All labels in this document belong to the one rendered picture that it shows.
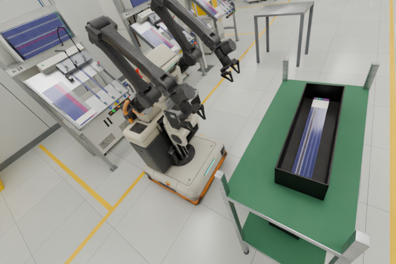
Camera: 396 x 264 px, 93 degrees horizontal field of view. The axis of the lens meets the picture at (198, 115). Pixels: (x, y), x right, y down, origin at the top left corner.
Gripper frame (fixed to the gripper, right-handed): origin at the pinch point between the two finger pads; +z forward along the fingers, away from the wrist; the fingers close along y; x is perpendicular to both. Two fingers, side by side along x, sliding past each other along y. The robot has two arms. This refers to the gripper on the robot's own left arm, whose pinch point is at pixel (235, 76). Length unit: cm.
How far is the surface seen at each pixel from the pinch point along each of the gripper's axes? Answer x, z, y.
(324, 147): -40, 36, -25
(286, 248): -8, 89, -55
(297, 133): -29.7, 31.1, -20.9
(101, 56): 330, -109, 93
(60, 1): 286, -202, 85
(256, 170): -19, 27, -47
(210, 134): 107, 73, 32
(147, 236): 101, 75, -94
